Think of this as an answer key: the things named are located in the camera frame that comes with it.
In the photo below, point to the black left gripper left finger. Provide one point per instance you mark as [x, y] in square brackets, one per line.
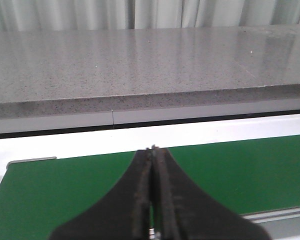
[122, 214]

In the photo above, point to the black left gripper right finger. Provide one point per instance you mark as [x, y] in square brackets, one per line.
[183, 211]

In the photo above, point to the green conveyor belt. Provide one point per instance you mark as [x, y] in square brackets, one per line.
[245, 176]

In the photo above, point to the metal conveyor left end cap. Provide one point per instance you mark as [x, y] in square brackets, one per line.
[30, 160]

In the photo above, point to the grey stone counter ledge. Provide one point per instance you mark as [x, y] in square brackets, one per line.
[49, 73]

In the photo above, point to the grey curtain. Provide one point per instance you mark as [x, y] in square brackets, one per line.
[59, 15]

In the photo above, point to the aluminium conveyor side rail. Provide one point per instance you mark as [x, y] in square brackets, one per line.
[273, 215]

